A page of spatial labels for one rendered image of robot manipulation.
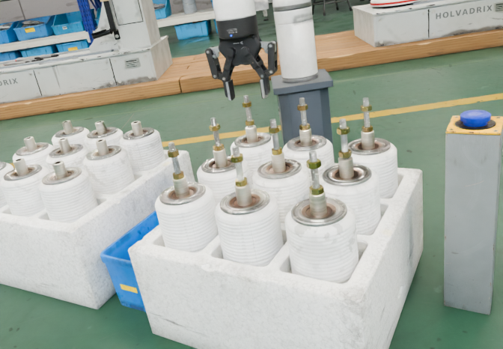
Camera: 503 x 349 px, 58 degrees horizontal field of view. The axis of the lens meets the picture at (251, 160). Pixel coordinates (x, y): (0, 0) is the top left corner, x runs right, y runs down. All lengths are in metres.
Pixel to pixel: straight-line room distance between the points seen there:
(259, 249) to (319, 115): 0.55
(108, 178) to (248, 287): 0.47
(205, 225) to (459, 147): 0.40
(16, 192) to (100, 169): 0.17
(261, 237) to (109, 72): 2.21
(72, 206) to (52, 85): 2.01
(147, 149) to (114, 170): 0.11
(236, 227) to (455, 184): 0.33
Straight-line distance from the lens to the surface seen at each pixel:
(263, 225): 0.65
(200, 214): 0.72
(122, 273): 0.91
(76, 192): 0.94
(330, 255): 0.61
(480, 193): 0.74
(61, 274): 1.00
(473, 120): 0.71
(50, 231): 0.95
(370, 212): 0.72
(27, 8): 9.92
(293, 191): 0.74
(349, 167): 0.71
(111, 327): 0.94
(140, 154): 1.09
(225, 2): 0.83
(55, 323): 1.01
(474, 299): 0.85
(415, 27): 2.76
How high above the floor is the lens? 0.56
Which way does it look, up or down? 22 degrees down
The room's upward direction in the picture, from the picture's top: 9 degrees counter-clockwise
